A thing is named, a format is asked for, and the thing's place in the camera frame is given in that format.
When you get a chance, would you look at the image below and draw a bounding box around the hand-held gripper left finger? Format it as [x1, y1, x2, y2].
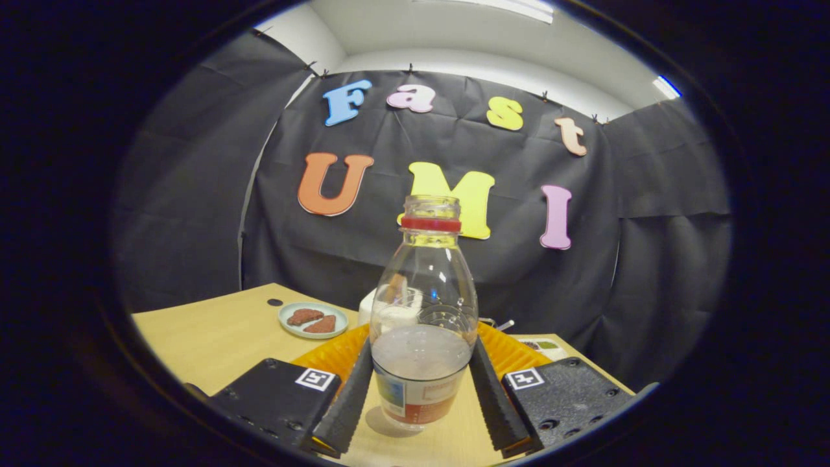
[185, 324, 374, 460]

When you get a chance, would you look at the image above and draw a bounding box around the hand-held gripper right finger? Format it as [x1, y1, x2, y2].
[468, 322, 659, 453]

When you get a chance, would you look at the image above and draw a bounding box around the clear plastic juice bottle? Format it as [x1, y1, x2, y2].
[368, 195, 479, 432]

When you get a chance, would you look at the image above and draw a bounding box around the white divided sauce dish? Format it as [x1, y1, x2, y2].
[517, 335, 570, 363]

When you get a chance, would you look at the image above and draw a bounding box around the pale green plate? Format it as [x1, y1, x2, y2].
[278, 302, 350, 340]

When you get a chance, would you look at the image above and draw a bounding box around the white toaster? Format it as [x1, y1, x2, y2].
[359, 285, 422, 329]

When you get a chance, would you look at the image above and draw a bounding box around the wooden table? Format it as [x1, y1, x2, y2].
[132, 283, 636, 467]

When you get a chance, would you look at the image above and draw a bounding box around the small ceiling light panel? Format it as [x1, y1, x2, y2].
[652, 75, 682, 101]

